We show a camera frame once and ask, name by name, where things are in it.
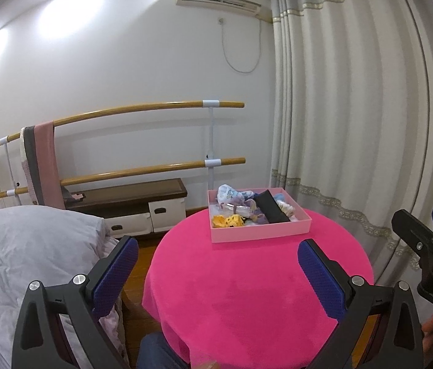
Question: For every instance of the grey duvet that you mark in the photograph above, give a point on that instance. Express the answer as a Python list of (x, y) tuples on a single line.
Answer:
[(44, 244)]

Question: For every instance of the pink grey hanging towel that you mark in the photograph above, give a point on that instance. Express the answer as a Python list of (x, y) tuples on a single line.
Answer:
[(38, 161)]

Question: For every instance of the cotton swabs plastic bag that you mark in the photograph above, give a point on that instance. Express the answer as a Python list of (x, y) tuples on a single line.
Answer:
[(286, 208)]

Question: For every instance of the pink table cloth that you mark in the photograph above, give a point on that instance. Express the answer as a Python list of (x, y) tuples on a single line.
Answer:
[(241, 304)]

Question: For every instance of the cream curtain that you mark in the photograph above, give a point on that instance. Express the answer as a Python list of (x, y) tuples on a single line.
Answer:
[(353, 126)]

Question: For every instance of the yellow crochet flower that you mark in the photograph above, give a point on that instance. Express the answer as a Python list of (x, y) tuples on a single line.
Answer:
[(233, 221)]

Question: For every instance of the left white bar post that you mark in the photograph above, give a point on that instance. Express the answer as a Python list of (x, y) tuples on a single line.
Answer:
[(4, 143)]

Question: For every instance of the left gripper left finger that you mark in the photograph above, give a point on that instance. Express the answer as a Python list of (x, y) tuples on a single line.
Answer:
[(108, 276)]

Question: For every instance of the lower wooden ballet bar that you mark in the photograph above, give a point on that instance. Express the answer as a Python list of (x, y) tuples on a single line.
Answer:
[(143, 170)]

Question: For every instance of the floral blue bow cloth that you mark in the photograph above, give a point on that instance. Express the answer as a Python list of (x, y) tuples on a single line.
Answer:
[(229, 195)]

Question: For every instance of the person's left hand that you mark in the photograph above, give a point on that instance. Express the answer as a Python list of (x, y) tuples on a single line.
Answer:
[(208, 365)]

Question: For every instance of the clear bag with ribbon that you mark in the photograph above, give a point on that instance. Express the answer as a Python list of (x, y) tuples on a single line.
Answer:
[(241, 210)]

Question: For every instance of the white bar support post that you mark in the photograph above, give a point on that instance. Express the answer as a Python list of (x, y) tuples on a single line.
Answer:
[(211, 146)]

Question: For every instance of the light blue sock ball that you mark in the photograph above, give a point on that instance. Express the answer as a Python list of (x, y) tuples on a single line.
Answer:
[(279, 197)]

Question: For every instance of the purple organza scrunchie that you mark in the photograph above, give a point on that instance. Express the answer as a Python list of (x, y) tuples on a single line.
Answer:
[(258, 217)]

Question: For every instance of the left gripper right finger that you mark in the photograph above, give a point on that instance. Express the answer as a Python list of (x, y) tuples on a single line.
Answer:
[(328, 279)]

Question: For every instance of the upper wooden ballet bar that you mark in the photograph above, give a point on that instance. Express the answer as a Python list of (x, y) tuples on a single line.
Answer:
[(146, 107)]

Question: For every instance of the black leather case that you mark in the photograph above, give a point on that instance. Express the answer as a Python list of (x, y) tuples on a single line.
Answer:
[(269, 207)]

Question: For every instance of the dark top storage bench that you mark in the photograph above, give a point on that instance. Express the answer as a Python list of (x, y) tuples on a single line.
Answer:
[(136, 209)]

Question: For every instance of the wooden ballet bar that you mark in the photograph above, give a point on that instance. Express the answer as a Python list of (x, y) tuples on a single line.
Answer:
[(146, 107), (143, 170)]

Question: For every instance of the pink cardboard box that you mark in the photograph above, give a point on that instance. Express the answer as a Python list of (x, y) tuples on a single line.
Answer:
[(299, 224)]

